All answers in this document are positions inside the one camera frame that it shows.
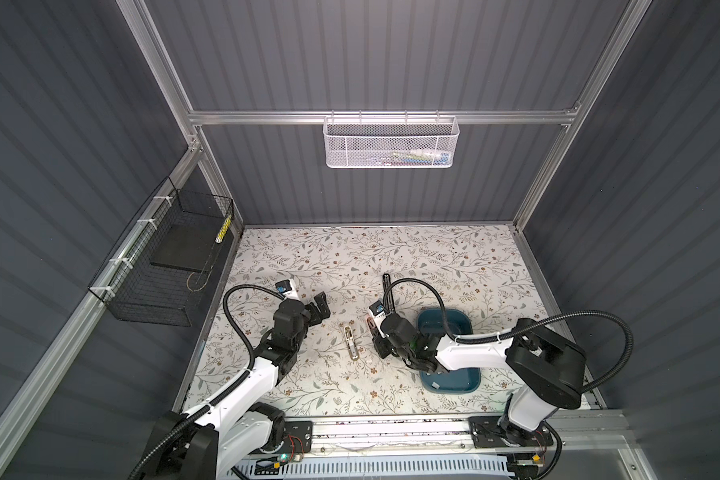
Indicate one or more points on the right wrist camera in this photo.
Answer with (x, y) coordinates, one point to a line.
(377, 314)

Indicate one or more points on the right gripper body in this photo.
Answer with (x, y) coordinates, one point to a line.
(383, 346)

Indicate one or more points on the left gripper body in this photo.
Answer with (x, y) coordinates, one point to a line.
(299, 339)

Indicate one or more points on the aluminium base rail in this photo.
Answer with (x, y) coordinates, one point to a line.
(420, 434)

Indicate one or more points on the white wire mesh basket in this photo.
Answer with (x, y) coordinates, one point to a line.
(353, 142)

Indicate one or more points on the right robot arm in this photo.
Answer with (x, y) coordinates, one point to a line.
(550, 367)

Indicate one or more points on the yellow marker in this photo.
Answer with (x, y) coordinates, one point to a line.
(219, 238)

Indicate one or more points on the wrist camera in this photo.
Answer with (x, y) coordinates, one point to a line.
(377, 314)
(288, 289)

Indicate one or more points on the tubes in white basket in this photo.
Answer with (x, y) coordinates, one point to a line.
(432, 157)

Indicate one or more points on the black stapler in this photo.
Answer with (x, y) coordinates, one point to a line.
(388, 297)

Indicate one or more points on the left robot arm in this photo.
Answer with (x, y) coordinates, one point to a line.
(210, 439)

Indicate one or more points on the black pad in basket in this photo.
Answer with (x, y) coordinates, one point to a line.
(186, 248)

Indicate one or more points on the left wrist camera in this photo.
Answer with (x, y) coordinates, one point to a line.
(288, 289)

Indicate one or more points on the teal plastic tray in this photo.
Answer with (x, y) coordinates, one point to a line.
(459, 382)

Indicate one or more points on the black wire basket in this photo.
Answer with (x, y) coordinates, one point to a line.
(164, 271)

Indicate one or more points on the pink mini stapler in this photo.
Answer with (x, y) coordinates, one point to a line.
(372, 328)

